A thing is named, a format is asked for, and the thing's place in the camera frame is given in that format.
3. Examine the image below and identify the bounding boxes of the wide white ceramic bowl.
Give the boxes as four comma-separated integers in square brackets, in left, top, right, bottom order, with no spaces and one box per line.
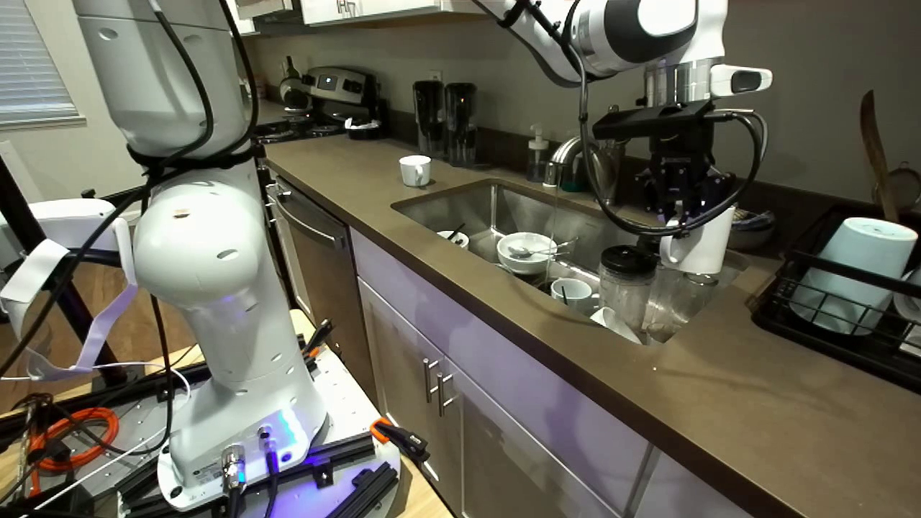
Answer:
[492,229,562,278]

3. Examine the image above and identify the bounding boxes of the white ceramic mug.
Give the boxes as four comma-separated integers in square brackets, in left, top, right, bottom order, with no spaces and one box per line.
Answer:
[659,204,741,278]
[398,152,436,191]

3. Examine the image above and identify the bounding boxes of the stainless steel sink basin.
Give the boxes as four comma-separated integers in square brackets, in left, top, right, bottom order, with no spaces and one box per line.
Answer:
[390,178,761,352]

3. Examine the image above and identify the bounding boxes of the white flat ribbon cable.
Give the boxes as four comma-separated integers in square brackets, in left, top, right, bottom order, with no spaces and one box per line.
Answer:
[0,238,132,381]

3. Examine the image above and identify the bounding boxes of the white window blind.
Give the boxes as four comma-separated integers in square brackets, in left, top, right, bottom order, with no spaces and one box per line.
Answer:
[0,0,87,132]

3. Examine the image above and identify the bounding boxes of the clear soap dispenser white pump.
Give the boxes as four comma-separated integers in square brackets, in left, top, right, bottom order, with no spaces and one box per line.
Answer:
[523,123,552,183]

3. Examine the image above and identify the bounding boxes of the white upper cabinets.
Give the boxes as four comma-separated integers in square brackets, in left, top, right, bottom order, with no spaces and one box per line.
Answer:
[228,0,483,29]

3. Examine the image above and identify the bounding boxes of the clear drinking glass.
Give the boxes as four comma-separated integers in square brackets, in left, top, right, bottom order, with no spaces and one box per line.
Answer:
[643,267,718,343]

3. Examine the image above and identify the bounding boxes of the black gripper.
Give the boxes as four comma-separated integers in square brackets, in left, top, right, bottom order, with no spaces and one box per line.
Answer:
[649,132,736,237]

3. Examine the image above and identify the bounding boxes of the black aluminium rail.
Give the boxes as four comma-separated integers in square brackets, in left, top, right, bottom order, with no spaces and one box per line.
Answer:
[228,431,381,483]
[326,461,403,518]

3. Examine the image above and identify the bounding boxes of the pale blue cup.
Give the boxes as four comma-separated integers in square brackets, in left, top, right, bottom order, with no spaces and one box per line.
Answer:
[794,212,921,340]

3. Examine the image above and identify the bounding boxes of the white plate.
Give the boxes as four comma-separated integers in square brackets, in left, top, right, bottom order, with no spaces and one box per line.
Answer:
[436,227,473,254]

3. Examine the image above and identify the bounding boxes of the silver cabinet handle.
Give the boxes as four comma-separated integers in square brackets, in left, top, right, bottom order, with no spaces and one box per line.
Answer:
[436,369,462,418]
[420,353,443,406]

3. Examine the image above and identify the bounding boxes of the stainless steel dishwasher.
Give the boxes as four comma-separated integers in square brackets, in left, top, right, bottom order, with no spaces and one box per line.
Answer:
[269,181,371,386]

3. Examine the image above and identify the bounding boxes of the small grey utensil bowl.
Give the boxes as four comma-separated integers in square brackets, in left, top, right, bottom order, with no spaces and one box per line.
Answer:
[728,206,780,254]

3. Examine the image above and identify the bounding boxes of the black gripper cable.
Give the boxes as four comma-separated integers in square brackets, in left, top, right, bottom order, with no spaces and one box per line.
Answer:
[572,54,771,241]

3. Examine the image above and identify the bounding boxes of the brushed steel kitchen faucet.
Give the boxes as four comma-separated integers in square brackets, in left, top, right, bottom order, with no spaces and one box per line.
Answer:
[545,132,621,198]

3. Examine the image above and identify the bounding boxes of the black tripod stand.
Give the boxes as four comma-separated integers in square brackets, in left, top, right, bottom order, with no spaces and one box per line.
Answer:
[0,156,126,386]

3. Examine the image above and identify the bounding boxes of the white perforated robot table top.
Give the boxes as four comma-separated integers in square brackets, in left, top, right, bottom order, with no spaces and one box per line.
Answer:
[112,306,454,518]

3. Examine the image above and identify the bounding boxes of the orange black clamp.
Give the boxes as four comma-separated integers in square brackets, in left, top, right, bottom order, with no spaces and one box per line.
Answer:
[368,418,436,471]
[302,317,341,366]

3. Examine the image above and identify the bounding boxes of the small white cup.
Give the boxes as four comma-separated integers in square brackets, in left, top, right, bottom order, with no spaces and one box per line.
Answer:
[548,274,600,317]

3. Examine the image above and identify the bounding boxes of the silver countertop toaster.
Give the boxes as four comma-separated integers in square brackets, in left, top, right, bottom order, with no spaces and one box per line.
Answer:
[276,64,387,139]

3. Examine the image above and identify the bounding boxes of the black wire dish rack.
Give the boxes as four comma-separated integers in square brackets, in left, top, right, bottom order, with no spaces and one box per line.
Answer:
[752,204,921,392]

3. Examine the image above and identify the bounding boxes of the orange cable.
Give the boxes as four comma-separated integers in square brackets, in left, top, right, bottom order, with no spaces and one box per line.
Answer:
[26,402,123,474]

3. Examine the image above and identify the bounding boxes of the grey lower kitchen cabinets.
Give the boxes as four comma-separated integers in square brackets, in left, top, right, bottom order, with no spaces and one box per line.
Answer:
[348,227,752,518]

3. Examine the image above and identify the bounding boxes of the wooden spatula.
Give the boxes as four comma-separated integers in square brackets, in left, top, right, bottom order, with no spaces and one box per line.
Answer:
[857,90,895,218]

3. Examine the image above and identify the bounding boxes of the clear blender jar black lid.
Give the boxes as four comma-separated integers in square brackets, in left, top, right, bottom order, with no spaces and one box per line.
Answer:
[600,244,663,335]

